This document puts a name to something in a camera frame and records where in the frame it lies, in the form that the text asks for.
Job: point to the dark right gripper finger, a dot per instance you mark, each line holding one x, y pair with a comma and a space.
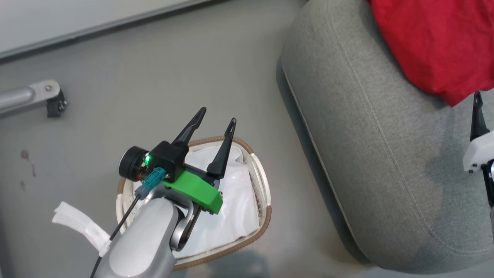
478, 123

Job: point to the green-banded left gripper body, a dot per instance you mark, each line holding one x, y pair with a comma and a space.
193, 189

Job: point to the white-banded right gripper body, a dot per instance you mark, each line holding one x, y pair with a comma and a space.
480, 152

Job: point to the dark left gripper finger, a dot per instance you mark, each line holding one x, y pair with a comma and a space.
191, 129
224, 154

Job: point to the red cloth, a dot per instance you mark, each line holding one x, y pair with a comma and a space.
436, 42

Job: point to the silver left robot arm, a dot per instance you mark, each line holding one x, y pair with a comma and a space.
142, 239

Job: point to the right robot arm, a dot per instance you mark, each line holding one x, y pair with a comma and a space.
491, 189

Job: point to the grey fabric sofa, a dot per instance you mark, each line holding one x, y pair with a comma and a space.
378, 146

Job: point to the white basket liner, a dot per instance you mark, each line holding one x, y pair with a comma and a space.
235, 208

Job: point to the woven laundry basket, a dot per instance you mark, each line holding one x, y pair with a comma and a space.
262, 216

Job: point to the black caster wheel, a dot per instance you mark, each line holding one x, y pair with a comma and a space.
56, 107

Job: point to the grey metal partition foot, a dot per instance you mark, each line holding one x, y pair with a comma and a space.
27, 95

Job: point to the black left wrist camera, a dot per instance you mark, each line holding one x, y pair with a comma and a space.
131, 164

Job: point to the aluminium partition bottom rail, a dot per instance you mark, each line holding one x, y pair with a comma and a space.
96, 25

